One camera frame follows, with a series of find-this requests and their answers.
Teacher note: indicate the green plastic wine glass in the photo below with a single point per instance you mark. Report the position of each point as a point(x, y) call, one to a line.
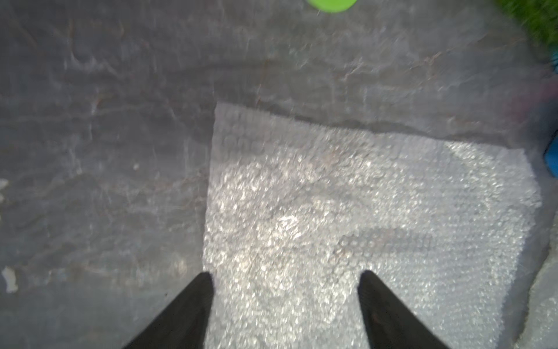
point(332, 6)

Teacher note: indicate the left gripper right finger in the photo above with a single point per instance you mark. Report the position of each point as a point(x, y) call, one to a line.
point(388, 321)

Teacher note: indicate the bubble wrap sheet stack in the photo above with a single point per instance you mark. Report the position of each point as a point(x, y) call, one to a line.
point(541, 322)

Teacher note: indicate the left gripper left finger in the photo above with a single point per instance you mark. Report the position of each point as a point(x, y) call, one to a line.
point(183, 323)

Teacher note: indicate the green artificial grass mat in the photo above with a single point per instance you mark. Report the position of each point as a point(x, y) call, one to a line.
point(537, 17)

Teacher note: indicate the blue tape dispenser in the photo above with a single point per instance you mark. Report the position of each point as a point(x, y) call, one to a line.
point(550, 156)

